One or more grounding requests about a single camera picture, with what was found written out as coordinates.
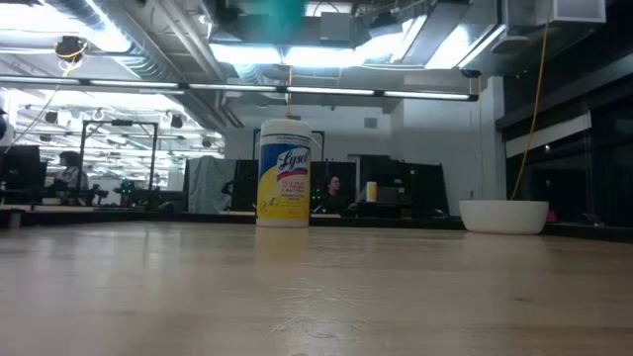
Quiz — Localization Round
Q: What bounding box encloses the teal bowl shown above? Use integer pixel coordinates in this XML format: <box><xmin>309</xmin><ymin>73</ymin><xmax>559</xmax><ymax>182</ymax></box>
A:
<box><xmin>231</xmin><ymin>0</ymin><xmax>309</xmax><ymax>45</ymax></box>

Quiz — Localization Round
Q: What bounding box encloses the white bowl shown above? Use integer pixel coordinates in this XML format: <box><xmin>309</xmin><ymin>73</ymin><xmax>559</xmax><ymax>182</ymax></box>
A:
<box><xmin>458</xmin><ymin>199</ymin><xmax>551</xmax><ymax>236</ymax></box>

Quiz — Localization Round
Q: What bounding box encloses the person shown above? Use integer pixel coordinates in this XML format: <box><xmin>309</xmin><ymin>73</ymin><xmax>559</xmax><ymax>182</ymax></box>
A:
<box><xmin>316</xmin><ymin>174</ymin><xmax>355</xmax><ymax>216</ymax></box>
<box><xmin>51</xmin><ymin>150</ymin><xmax>91</xmax><ymax>205</ymax></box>

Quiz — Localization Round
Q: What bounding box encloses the Lysol wipes canister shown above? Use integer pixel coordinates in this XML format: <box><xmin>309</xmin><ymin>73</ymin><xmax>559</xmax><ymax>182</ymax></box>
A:
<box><xmin>255</xmin><ymin>118</ymin><xmax>313</xmax><ymax>228</ymax></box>

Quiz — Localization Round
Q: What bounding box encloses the long ceiling light bar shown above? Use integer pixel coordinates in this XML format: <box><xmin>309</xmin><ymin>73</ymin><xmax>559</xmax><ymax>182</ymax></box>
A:
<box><xmin>0</xmin><ymin>73</ymin><xmax>480</xmax><ymax>103</ymax></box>

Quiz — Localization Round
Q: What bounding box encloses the black cabinet partition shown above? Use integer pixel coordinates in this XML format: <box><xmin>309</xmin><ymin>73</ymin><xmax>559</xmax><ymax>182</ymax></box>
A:
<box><xmin>354</xmin><ymin>154</ymin><xmax>450</xmax><ymax>219</ymax></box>

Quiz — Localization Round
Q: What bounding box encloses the grey fabric cover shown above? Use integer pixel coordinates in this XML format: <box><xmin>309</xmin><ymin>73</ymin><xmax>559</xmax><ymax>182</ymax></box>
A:
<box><xmin>185</xmin><ymin>155</ymin><xmax>237</xmax><ymax>215</ymax></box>

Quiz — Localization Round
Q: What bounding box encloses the black monitor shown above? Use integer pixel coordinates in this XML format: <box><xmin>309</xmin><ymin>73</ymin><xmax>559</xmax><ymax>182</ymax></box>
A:
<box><xmin>0</xmin><ymin>144</ymin><xmax>48</xmax><ymax>204</ymax></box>

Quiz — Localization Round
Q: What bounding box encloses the black aluminium table frame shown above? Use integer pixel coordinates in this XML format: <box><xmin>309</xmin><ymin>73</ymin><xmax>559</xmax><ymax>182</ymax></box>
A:
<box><xmin>0</xmin><ymin>205</ymin><xmax>633</xmax><ymax>243</ymax></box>

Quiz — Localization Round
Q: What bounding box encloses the black gantry frame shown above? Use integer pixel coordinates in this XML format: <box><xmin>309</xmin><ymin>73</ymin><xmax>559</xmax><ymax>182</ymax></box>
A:
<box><xmin>79</xmin><ymin>119</ymin><xmax>159</xmax><ymax>193</ymax></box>

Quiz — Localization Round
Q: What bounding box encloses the yellow hanging cable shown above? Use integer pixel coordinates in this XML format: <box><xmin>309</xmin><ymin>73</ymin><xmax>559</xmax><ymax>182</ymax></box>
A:
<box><xmin>510</xmin><ymin>19</ymin><xmax>551</xmax><ymax>202</ymax></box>

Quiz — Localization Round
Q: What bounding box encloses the black ceiling cord reel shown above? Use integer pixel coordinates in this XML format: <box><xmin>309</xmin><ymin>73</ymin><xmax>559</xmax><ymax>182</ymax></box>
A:
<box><xmin>53</xmin><ymin>35</ymin><xmax>89</xmax><ymax>63</ymax></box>

